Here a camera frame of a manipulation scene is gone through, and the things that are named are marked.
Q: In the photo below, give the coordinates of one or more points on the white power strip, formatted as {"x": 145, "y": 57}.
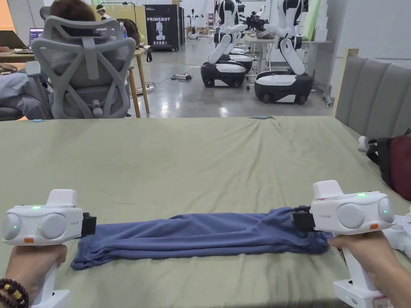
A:
{"x": 181, "y": 77}

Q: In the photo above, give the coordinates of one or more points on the small white humanoid robot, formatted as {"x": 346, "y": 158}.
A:
{"x": 193, "y": 25}

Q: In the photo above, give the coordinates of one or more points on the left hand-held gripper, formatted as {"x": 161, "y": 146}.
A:
{"x": 57, "y": 221}

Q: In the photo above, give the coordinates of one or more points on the dark red and black bag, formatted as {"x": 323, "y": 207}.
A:
{"x": 399, "y": 166}

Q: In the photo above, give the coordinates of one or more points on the person's left hand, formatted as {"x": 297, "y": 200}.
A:
{"x": 30, "y": 261}

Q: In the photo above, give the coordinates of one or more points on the dark blue shirt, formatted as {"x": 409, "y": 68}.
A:
{"x": 199, "y": 235}

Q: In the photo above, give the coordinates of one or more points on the person's right hand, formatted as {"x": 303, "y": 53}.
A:
{"x": 374, "y": 253}

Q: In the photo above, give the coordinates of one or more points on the bed with pale green sheet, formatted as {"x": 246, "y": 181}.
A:
{"x": 179, "y": 163}

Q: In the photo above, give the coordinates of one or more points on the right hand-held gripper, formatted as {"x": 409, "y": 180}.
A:
{"x": 350, "y": 213}

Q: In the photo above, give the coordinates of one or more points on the white hand controller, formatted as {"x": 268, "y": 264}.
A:
{"x": 362, "y": 143}

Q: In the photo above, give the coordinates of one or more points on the open laptop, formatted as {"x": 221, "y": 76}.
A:
{"x": 36, "y": 38}

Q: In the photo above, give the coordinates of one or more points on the black cabinet with robot print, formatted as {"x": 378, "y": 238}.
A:
{"x": 162, "y": 27}

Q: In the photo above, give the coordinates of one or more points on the grey padded headboard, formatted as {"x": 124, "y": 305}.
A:
{"x": 372, "y": 93}

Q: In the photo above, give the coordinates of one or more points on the white and black wheeled robot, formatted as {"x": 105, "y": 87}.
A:
{"x": 282, "y": 85}
{"x": 224, "y": 69}

